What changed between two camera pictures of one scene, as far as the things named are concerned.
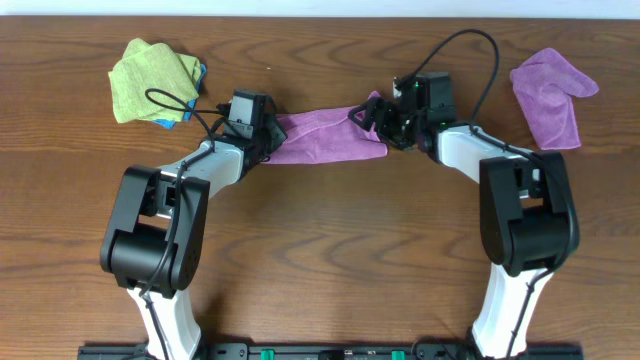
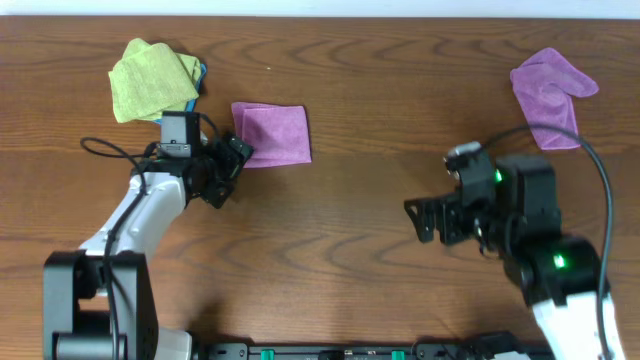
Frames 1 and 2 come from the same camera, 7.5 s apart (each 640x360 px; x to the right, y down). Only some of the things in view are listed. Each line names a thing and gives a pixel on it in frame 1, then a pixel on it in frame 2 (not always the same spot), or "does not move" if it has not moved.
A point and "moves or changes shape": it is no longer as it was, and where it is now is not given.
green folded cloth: (151, 82) does not move
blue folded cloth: (190, 104) does not move
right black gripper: (377, 104) to (447, 207)
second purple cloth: (545, 88) does not move
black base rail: (328, 352) does not move
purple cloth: (327, 135) moves or changes shape
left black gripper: (277, 137) to (235, 164)
